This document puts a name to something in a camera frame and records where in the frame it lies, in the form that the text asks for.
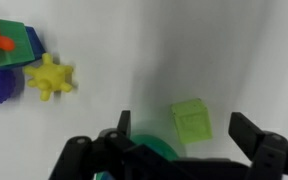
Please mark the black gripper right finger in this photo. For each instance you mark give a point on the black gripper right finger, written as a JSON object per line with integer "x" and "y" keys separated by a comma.
{"x": 267, "y": 150}

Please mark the lime green block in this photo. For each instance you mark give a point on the lime green block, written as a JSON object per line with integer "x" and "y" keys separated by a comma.
{"x": 192, "y": 121}

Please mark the yellow spiky toy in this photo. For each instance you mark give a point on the yellow spiky toy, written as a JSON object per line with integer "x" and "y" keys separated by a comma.
{"x": 49, "y": 76}

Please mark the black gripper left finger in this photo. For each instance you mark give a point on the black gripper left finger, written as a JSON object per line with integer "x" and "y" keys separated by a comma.
{"x": 94, "y": 156}

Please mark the green bowl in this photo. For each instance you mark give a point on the green bowl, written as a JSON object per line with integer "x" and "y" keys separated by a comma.
{"x": 157, "y": 146}

